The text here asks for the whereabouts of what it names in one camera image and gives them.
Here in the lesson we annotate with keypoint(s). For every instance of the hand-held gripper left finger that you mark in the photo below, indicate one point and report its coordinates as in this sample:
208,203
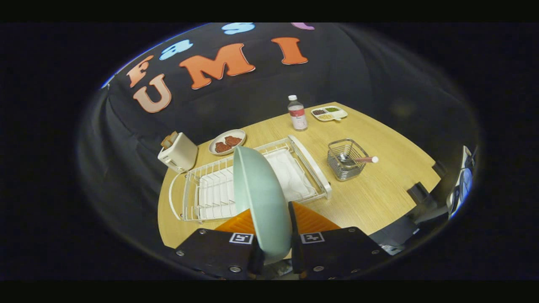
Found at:
214,252

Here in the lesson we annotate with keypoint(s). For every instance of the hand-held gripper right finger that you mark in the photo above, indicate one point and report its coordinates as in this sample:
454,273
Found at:
337,252

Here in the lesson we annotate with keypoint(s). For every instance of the light green plate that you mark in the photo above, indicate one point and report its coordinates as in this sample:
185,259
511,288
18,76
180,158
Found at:
261,198

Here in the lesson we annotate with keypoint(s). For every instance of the beige oval plate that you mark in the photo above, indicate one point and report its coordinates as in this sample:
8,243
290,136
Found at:
236,134

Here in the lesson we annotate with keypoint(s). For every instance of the black chair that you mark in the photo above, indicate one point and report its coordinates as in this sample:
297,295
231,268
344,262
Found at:
417,193

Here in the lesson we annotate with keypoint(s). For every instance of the white toaster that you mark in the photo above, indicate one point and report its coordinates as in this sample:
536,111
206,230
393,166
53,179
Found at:
179,155

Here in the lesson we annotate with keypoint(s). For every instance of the reddish brown meat piece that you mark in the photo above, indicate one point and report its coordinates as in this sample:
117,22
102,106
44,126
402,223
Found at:
222,147
233,141

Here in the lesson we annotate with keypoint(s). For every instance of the brown toast slice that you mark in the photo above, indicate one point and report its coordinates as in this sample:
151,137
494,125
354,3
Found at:
169,139

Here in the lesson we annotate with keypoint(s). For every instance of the white divided snack tray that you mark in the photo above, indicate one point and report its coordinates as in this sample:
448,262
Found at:
339,113

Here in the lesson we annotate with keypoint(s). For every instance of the clear bottle red label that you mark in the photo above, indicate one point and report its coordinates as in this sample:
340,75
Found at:
297,118

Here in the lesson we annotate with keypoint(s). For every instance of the white and blue object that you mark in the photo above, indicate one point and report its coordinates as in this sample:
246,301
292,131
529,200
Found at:
463,181

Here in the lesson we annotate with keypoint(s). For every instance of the black backdrop cloth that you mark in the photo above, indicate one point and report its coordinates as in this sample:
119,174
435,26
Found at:
358,63

